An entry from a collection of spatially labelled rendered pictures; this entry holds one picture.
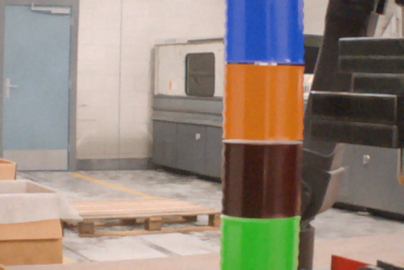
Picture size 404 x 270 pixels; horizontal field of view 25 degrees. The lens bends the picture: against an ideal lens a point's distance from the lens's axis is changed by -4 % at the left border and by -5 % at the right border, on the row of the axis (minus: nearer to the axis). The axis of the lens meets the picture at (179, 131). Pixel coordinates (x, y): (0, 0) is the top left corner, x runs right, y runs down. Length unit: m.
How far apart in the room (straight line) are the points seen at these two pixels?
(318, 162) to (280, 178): 0.66
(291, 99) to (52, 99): 11.48
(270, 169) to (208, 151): 10.43
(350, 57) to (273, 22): 0.30
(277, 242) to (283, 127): 0.05
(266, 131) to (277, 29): 0.05
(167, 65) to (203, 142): 1.41
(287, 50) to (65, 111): 11.54
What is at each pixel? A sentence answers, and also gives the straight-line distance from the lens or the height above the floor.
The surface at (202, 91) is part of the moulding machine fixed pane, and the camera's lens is 11.07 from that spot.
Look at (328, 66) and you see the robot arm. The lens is 1.08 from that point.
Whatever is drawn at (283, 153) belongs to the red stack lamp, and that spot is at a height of 1.12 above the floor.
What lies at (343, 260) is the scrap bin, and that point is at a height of 0.96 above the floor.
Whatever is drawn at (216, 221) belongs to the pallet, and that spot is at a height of 0.06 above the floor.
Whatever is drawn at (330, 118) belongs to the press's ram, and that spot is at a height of 1.12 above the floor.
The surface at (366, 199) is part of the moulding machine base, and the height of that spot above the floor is 0.15.
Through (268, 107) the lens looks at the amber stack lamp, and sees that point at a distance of 0.42.
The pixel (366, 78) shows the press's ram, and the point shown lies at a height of 1.15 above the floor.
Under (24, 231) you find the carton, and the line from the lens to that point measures 4.17.
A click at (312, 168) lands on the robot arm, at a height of 1.05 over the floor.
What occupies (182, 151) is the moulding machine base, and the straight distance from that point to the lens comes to 11.48.
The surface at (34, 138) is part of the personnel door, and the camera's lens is 11.84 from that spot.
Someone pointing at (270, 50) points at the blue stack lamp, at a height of 1.16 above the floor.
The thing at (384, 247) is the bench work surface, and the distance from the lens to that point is 1.44.
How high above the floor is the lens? 1.15
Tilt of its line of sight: 3 degrees down
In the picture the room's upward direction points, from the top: 1 degrees clockwise
